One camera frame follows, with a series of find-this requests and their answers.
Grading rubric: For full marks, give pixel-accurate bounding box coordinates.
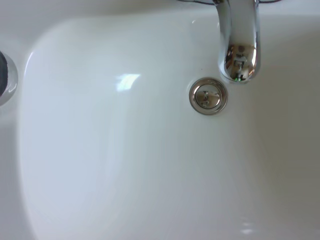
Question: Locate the white vanity sink top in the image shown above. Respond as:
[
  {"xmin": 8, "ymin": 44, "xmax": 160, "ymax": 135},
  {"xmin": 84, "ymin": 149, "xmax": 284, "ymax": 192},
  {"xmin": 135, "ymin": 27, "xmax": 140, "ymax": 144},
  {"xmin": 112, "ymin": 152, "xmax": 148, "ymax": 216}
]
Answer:
[{"xmin": 0, "ymin": 0, "xmax": 320, "ymax": 240}]

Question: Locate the chrome sink drain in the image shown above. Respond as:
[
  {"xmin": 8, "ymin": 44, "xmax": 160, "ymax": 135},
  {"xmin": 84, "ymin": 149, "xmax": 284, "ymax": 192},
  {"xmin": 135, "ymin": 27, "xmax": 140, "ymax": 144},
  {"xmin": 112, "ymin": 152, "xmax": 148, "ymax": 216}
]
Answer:
[{"xmin": 188, "ymin": 77, "xmax": 229, "ymax": 117}]

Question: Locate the chrome faucet spout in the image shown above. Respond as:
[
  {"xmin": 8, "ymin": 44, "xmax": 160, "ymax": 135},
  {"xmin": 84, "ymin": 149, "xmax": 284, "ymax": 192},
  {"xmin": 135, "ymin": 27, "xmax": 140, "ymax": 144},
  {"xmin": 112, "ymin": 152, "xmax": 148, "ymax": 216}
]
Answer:
[{"xmin": 215, "ymin": 0, "xmax": 262, "ymax": 85}]

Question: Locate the black ribbed soap dispenser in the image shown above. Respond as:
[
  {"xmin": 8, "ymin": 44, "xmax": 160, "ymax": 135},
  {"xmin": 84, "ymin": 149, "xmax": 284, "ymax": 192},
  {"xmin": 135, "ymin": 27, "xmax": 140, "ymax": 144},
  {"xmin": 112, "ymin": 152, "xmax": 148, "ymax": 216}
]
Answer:
[{"xmin": 0, "ymin": 50, "xmax": 19, "ymax": 107}]

